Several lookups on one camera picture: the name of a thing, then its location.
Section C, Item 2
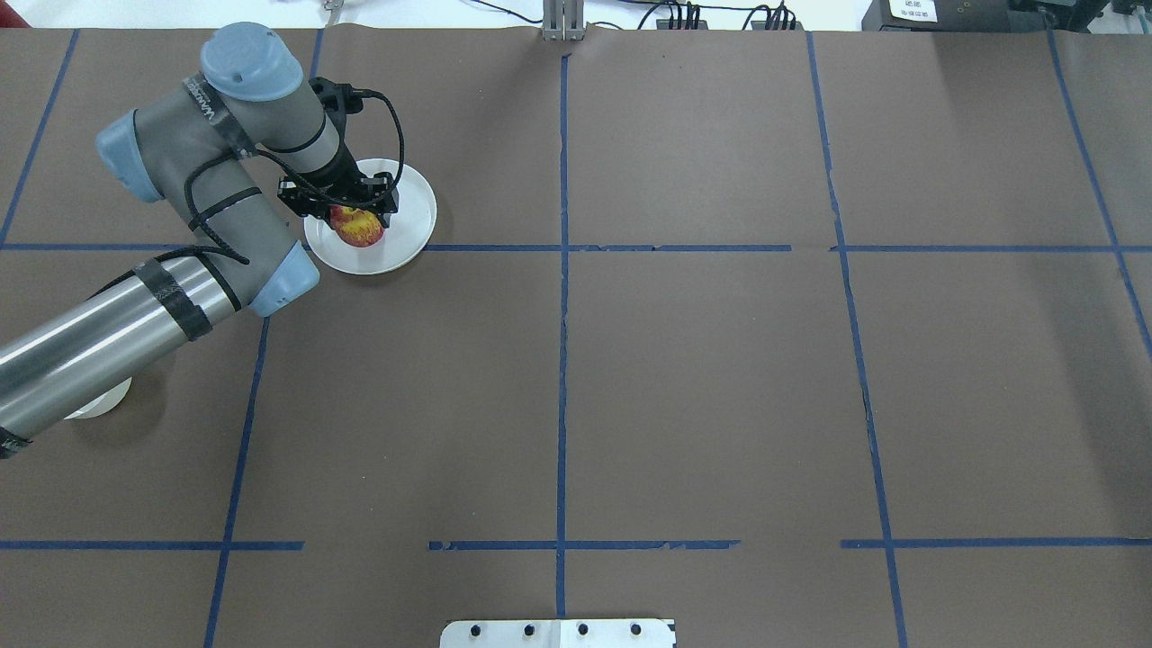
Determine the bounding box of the red yellow apple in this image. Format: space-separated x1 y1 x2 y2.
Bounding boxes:
328 205 386 248

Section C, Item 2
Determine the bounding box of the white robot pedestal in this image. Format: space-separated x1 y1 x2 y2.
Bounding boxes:
439 618 679 647

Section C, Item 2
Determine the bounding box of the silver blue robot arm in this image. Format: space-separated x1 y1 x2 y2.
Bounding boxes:
1 22 399 459

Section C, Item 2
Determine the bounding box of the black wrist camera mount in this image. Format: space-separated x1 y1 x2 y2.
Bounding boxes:
308 76 372 137

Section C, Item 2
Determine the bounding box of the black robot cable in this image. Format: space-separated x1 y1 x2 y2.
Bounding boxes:
85 88 408 297

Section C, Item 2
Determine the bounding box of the aluminium frame post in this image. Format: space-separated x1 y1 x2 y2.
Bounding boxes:
540 0 588 42

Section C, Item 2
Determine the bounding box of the black power box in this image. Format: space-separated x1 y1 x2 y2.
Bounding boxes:
861 1 1048 33

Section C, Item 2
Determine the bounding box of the white bowl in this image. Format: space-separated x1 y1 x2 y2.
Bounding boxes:
65 377 132 421

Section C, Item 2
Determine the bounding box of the white plate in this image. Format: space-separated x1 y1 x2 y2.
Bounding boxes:
303 165 437 276

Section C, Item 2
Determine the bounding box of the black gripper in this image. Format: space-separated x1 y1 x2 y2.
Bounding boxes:
276 148 399 227

